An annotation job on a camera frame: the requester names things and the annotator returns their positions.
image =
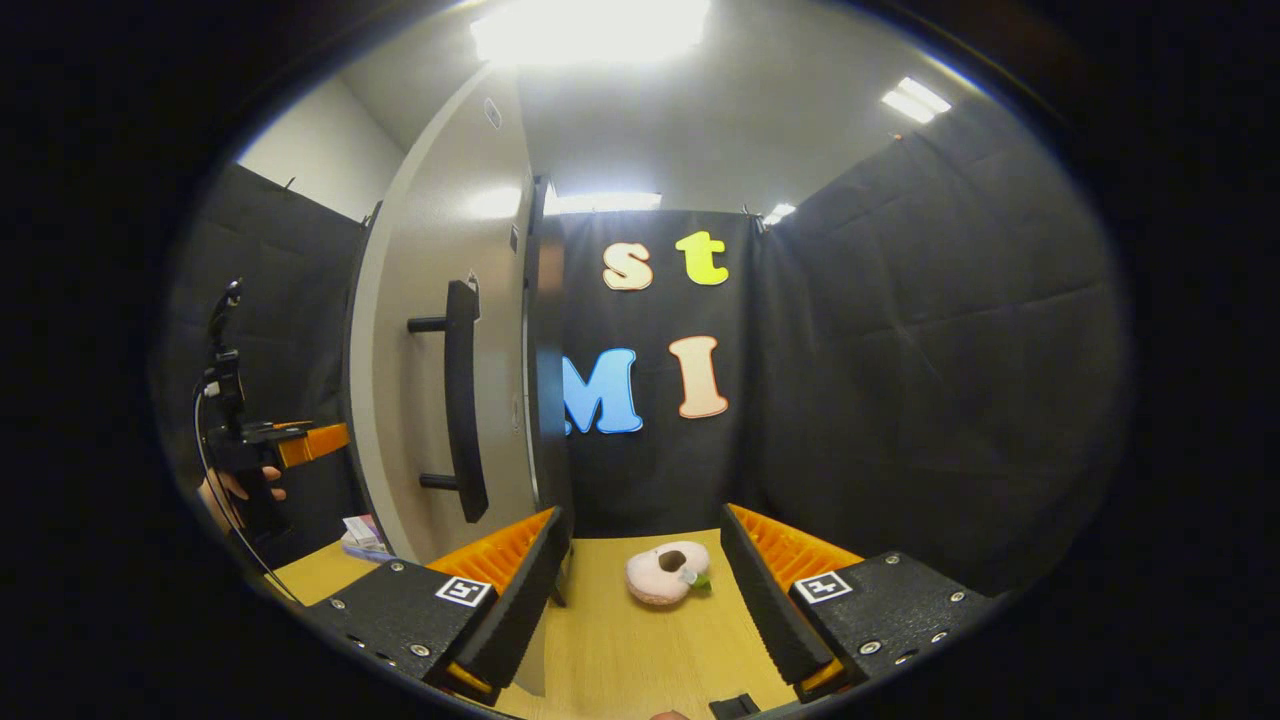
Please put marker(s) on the ceiling light panel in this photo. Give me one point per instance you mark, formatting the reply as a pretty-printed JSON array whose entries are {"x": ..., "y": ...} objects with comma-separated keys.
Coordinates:
[
  {"x": 780, "y": 213},
  {"x": 600, "y": 202},
  {"x": 915, "y": 100},
  {"x": 590, "y": 28}
]

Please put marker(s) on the black backdrop cloth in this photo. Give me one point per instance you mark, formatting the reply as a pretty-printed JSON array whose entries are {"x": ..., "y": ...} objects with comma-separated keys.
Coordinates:
[{"x": 900, "y": 400}]

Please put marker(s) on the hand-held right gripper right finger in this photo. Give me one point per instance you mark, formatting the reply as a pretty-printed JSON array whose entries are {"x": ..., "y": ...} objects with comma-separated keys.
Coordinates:
[{"x": 765, "y": 600}]

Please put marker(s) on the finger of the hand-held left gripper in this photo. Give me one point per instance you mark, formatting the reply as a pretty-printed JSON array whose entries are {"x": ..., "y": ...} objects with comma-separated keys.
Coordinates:
[{"x": 315, "y": 443}]

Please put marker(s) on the blue book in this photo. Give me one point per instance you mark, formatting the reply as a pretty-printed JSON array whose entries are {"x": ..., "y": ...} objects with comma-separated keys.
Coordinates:
[{"x": 365, "y": 552}]

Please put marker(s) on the grey cabinet door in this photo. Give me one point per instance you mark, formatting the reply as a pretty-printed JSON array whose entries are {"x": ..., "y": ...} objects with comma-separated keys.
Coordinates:
[{"x": 410, "y": 420}]

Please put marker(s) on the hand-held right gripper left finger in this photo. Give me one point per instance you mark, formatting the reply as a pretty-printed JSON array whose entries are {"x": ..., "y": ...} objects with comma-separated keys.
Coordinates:
[{"x": 520, "y": 600}]

